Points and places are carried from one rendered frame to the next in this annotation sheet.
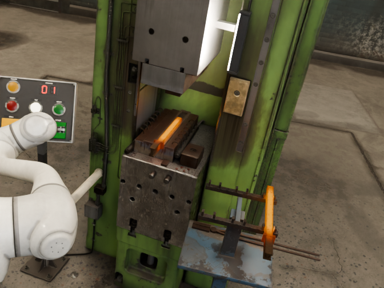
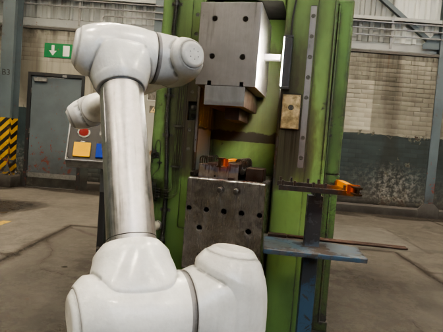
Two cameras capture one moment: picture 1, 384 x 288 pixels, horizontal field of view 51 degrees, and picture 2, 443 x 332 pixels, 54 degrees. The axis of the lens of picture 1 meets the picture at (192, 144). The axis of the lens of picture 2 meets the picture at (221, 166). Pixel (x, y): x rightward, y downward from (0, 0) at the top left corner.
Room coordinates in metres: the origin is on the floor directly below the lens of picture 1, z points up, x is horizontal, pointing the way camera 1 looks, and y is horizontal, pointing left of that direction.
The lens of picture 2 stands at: (-0.47, 0.14, 1.09)
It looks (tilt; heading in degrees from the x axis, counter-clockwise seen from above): 3 degrees down; 1
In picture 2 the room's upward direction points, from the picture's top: 4 degrees clockwise
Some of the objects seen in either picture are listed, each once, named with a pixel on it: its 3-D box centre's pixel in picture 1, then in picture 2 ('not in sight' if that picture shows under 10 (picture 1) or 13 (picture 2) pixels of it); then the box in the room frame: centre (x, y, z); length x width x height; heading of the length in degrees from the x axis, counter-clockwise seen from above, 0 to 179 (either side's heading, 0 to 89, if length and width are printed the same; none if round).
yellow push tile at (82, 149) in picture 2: (10, 127); (82, 149); (1.52, 0.81, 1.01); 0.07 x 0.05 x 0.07; 103
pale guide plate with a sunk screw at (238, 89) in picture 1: (236, 96); (290, 111); (1.69, -0.16, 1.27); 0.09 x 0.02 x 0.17; 78
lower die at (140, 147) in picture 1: (168, 131); (227, 168); (1.84, 0.13, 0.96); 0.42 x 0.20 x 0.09; 168
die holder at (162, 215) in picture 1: (172, 175); (233, 218); (1.83, 0.08, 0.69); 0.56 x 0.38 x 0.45; 168
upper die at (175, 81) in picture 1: (178, 65); (232, 100); (1.84, 0.13, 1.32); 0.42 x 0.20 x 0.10; 168
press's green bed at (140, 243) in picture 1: (162, 236); not in sight; (1.83, 0.08, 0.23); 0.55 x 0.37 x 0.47; 168
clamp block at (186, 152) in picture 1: (192, 155); (256, 174); (1.65, -0.01, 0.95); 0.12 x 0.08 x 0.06; 168
